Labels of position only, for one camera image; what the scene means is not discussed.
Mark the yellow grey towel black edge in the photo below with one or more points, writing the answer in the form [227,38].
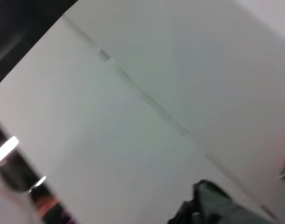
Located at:
[215,203]

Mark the white ceiling light strip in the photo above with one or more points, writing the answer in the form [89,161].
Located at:
[4,150]
[37,184]

